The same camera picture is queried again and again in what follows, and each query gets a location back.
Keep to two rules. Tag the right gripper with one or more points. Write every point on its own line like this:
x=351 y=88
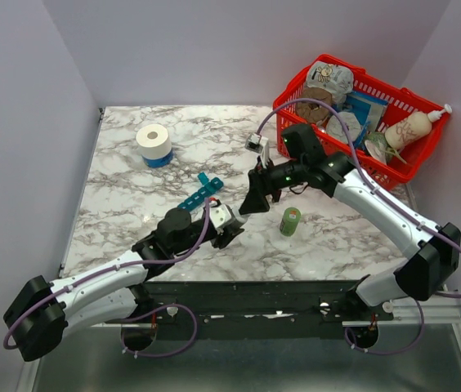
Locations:
x=260 y=183

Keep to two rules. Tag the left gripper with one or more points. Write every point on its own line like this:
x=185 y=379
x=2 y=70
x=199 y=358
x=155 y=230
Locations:
x=223 y=242

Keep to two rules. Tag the teal weekly pill organizer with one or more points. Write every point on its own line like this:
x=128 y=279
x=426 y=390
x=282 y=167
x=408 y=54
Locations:
x=208 y=188

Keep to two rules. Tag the white pill bottle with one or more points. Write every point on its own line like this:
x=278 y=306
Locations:
x=240 y=219

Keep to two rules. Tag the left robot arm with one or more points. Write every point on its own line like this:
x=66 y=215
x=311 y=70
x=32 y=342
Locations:
x=44 y=313

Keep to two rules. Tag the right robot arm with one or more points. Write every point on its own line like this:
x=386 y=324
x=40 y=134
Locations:
x=430 y=259

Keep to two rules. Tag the green pill bottle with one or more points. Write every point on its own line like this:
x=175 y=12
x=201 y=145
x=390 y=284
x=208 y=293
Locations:
x=289 y=221

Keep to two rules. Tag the blue tape roll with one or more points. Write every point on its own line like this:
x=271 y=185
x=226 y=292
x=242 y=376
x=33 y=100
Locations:
x=159 y=162

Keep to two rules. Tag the silver wrapped roll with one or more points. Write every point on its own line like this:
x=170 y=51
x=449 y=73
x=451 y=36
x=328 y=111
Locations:
x=345 y=124

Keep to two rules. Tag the white toilet paper roll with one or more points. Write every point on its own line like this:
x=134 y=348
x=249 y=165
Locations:
x=153 y=142

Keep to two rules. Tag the green white pouch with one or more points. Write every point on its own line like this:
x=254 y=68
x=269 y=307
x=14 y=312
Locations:
x=377 y=147

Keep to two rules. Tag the blue packet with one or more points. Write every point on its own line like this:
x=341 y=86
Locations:
x=369 y=110

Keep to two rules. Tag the printed wrapped package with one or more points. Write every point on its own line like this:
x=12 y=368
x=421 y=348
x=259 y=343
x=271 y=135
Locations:
x=338 y=80

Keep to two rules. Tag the red shopping basket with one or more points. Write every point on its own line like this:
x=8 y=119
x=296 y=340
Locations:
x=401 y=102

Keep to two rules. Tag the cream pump lotion bottle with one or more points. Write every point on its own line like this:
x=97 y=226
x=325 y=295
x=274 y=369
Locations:
x=414 y=127

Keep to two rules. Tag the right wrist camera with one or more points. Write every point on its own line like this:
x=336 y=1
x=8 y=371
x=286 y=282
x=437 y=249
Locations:
x=259 y=145

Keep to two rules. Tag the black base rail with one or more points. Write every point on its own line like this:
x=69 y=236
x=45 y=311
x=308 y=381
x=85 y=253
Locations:
x=240 y=310

